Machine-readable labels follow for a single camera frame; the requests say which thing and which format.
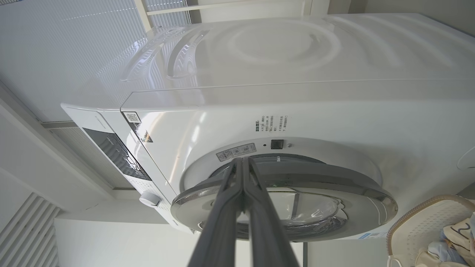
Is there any round glass washing machine door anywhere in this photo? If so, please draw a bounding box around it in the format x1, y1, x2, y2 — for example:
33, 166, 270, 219
171, 154, 398, 242

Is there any white round control knob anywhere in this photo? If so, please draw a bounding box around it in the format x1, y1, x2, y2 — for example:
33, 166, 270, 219
139, 192, 162, 207

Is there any dark washer control display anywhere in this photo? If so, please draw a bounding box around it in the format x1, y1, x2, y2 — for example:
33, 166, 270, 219
82, 128, 152, 181

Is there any cream printed garment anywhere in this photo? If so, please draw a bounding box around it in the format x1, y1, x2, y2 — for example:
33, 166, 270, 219
415, 217, 475, 267

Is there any steel perforated washer drum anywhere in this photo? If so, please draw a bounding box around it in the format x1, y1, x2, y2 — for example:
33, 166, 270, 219
200, 187, 347, 240

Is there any cream perforated laundry basket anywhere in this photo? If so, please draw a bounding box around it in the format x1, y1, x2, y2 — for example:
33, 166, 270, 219
386, 195, 475, 267

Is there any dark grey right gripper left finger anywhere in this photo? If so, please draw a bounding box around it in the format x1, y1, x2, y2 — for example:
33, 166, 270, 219
187, 158, 244, 267

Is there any light blue garment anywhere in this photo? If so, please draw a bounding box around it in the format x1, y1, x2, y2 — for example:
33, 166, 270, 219
427, 213, 475, 266

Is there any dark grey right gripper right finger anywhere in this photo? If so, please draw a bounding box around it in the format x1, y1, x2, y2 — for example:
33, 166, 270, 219
244, 158, 299, 267

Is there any grey warning sticker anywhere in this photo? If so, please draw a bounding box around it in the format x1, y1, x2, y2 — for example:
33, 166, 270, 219
216, 143, 256, 162

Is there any white front-load washing machine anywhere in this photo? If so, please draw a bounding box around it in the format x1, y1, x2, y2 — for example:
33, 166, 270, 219
61, 14, 475, 242

